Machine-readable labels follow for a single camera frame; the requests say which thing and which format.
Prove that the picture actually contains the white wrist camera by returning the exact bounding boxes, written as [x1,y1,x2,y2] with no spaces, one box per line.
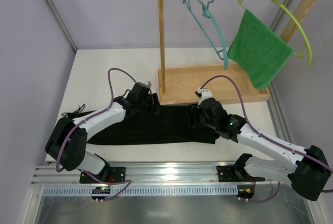
[144,81,151,88]
[195,88,213,105]

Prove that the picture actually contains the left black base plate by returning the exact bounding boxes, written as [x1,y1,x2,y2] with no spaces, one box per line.
[79,167,126,184]

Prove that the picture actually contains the aluminium mounting rail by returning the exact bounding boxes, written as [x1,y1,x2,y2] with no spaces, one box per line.
[30,160,284,186]

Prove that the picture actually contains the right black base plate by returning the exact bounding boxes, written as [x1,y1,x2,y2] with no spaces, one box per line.
[216,165,266,182]

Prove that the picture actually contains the green microfibre cloth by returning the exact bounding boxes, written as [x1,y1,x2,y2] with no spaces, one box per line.
[228,9,293,89]

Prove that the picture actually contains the grey slotted cable duct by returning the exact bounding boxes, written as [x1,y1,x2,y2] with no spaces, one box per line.
[42,184,238,197]

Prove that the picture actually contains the black trousers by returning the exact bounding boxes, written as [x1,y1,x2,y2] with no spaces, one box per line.
[61,101,222,146]

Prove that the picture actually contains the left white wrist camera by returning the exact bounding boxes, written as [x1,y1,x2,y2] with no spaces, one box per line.
[144,81,151,88]

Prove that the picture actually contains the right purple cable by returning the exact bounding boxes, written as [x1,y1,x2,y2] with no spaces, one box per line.
[200,74,333,204]

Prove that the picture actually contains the wooden clothes rack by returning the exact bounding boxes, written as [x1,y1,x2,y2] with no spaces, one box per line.
[158,0,316,105]

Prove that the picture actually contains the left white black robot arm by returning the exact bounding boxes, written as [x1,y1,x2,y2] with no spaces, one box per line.
[45,81,159,182]

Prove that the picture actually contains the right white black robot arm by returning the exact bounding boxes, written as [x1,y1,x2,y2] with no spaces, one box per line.
[196,97,332,201]

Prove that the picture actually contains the lime green plastic hanger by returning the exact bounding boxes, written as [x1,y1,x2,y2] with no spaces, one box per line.
[237,0,313,67]

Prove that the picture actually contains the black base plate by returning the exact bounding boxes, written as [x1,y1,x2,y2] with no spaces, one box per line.
[216,165,266,182]
[79,167,126,184]

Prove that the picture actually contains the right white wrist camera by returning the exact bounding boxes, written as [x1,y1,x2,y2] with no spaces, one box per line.
[195,88,213,105]

